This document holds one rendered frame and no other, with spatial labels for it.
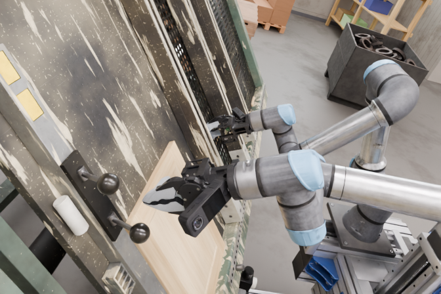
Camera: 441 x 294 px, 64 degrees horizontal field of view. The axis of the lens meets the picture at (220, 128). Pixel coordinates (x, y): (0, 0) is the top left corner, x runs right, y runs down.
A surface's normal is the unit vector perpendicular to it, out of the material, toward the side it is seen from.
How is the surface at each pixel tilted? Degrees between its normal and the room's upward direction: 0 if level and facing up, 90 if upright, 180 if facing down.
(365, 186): 47
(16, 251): 54
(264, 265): 0
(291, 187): 88
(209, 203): 60
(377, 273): 0
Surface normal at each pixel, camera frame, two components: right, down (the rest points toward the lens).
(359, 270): 0.26, -0.79
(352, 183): -0.18, -0.26
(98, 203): 0.92, -0.21
